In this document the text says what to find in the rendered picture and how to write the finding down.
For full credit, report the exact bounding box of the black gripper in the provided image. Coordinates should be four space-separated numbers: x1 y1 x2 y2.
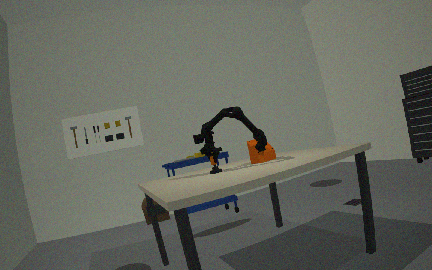
202 141 222 163

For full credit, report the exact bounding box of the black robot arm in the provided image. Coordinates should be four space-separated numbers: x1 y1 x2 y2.
193 106 267 154

